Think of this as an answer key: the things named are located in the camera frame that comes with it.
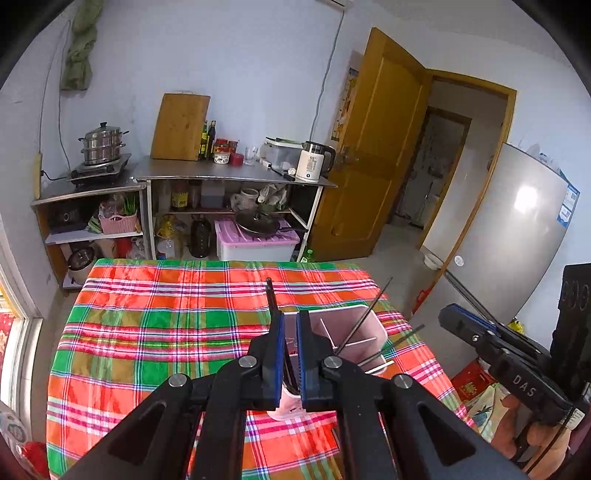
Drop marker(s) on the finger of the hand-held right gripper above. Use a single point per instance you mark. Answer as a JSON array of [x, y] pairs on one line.
[[480, 321], [466, 332]]

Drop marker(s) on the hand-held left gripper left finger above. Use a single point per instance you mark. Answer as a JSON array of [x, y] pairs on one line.
[[277, 360]]

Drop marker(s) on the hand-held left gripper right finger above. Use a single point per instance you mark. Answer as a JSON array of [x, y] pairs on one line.
[[302, 360]]

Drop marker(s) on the pink utensil basket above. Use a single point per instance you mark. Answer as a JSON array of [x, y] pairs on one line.
[[364, 323]]

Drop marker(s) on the bamboo chopstick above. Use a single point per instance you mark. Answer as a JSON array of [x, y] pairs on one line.
[[381, 366]]

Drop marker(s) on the person's right hand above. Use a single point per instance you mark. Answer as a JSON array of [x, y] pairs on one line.
[[508, 429]]

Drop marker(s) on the yellow snack bag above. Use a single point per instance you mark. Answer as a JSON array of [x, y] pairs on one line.
[[517, 326]]

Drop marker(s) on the printed cardboard box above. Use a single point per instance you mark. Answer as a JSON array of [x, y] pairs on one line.
[[485, 410]]

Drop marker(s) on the red carton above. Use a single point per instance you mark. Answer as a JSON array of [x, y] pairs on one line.
[[471, 381]]

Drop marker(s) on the white bowl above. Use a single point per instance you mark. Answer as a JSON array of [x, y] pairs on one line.
[[432, 262]]

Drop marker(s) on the silver refrigerator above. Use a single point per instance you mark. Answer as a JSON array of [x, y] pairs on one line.
[[508, 221]]

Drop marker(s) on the pink lid storage box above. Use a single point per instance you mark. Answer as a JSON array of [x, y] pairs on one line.
[[249, 249]]

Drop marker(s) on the plaid tablecloth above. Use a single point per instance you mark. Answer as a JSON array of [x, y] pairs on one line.
[[161, 323]]

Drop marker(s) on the black frying pan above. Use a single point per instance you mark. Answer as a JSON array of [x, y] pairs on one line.
[[258, 224]]

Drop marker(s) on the dark glass jug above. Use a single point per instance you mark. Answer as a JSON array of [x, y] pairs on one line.
[[201, 237]]

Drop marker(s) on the white ceramic jug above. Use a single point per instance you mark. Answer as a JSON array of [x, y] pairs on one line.
[[244, 198]]

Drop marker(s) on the white plastic bags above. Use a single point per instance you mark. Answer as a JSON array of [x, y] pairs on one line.
[[274, 194]]

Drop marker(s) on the yellow plastic oil bottle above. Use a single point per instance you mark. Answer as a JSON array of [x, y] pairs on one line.
[[168, 230]]

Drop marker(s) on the grey box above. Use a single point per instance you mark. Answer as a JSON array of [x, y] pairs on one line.
[[212, 194]]

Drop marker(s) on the brown sauce bottle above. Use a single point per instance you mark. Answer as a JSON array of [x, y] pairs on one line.
[[179, 196]]

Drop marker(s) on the wooden door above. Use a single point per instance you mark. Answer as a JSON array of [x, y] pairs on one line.
[[369, 161]]

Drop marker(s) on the white electric kettle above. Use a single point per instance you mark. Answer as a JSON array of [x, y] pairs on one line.
[[310, 166]]

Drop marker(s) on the steel counter table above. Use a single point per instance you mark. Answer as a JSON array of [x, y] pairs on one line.
[[207, 170]]

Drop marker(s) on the small red container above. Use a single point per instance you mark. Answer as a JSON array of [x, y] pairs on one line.
[[236, 160]]

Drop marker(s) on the clear plastic container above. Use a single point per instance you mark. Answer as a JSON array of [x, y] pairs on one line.
[[281, 154]]

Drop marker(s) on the glass cup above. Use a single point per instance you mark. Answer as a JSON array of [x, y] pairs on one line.
[[250, 156]]

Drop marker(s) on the small pink woven basket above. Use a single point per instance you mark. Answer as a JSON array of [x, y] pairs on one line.
[[117, 222]]

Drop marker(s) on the red lid jar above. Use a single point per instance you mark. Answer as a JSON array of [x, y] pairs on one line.
[[221, 154]]

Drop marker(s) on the green vegetables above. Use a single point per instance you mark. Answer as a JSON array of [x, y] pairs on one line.
[[131, 203]]

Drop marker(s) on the rice cooker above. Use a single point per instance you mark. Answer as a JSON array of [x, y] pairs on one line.
[[81, 265]]

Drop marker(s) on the dark oil bottle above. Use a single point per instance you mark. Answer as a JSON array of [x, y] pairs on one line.
[[211, 143]]

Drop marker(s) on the low wooden cabinet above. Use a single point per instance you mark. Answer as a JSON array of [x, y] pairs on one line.
[[115, 187]]

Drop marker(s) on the wooden cutting board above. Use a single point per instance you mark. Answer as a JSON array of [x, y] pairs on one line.
[[180, 127]]

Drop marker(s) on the black appliance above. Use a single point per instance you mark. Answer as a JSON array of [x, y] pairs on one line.
[[64, 217]]

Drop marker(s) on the black stove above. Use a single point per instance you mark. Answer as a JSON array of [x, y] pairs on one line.
[[92, 173]]

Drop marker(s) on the steel steamer pot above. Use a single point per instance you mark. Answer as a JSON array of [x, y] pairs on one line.
[[101, 145]]

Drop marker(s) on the beige power strip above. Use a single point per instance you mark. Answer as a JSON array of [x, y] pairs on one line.
[[36, 177]]

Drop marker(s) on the green curtain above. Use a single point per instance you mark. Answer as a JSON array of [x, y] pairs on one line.
[[78, 60]]

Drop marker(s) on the wooden door frame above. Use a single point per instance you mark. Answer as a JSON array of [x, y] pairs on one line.
[[475, 83]]

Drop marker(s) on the white sliding door frame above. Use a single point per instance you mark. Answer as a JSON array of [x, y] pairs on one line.
[[23, 332]]

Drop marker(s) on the wall calendar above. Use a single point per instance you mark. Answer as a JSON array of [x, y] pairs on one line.
[[346, 101]]

